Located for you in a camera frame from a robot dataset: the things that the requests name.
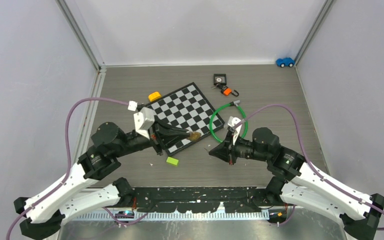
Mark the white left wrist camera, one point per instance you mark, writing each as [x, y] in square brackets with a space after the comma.
[143, 119]

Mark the lime green block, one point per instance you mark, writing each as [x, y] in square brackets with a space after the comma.
[172, 161]

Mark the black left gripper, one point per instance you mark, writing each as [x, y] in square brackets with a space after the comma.
[162, 134]

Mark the silver keys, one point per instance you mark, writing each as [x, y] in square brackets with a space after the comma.
[216, 86]

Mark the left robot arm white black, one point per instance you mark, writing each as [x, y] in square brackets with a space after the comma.
[47, 212]

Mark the yellow toy block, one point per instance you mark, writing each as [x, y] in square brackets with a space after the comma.
[154, 96]

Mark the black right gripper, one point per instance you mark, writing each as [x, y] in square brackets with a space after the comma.
[225, 151]

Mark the green cable lock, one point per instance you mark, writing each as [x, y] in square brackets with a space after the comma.
[231, 104]

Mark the black white chessboard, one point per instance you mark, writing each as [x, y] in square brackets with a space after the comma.
[187, 108]

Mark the blue toy car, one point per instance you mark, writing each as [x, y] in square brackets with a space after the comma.
[285, 62]

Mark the brass padlock with steel shackle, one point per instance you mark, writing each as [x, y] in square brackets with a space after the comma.
[194, 136]

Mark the aluminium frame rail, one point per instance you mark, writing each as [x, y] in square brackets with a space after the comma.
[289, 193]

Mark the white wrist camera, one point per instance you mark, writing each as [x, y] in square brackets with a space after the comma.
[234, 125]
[143, 119]

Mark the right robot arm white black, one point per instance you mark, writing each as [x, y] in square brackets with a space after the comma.
[297, 182]

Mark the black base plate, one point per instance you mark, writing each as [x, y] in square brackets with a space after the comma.
[243, 199]

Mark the black square key tag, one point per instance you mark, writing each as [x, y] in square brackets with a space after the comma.
[219, 79]

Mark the orange black padlock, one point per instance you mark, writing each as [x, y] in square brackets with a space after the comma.
[226, 91]

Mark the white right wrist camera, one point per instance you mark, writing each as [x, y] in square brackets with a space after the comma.
[234, 125]

